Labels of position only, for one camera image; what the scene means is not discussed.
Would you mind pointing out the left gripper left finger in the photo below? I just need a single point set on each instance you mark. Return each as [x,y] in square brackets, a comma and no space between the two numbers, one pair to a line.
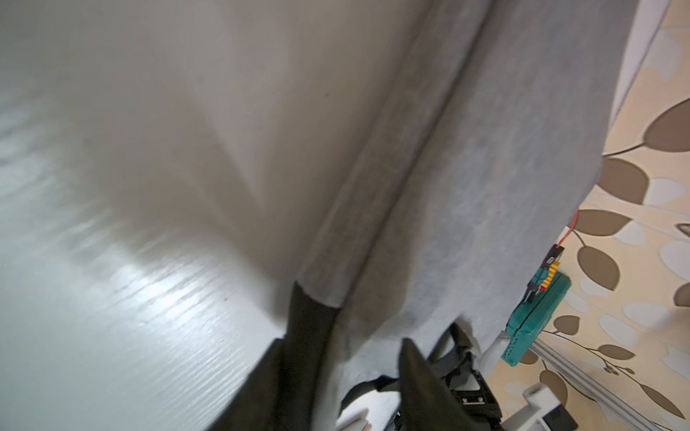
[280,392]

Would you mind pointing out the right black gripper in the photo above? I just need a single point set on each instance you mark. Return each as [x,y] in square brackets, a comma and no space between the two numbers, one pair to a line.
[452,361]

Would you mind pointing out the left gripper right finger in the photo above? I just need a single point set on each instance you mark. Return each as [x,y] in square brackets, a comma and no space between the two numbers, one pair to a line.
[426,404]

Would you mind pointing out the white computer mouse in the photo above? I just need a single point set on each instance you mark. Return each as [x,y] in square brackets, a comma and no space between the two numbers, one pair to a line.
[373,411]

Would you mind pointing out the grey laptop bag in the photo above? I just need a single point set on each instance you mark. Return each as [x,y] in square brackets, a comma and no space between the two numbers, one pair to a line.
[488,142]

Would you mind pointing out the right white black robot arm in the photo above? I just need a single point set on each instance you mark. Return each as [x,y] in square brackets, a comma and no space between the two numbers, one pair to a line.
[543,411]

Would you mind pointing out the green plastic tool case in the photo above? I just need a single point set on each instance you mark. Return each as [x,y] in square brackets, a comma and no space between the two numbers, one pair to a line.
[530,318]

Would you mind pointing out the black screwdriver bit set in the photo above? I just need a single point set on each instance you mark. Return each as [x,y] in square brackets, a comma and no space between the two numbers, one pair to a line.
[547,270]

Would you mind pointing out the aluminium frame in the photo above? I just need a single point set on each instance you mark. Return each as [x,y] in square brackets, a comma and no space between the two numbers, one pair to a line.
[589,386]

